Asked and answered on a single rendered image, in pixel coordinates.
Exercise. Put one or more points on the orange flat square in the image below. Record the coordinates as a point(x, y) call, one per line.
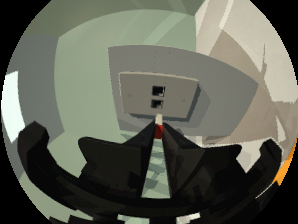
point(282, 172)

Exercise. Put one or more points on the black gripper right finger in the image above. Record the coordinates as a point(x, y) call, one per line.
point(184, 159)

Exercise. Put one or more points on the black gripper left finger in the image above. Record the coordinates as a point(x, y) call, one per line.
point(133, 155)

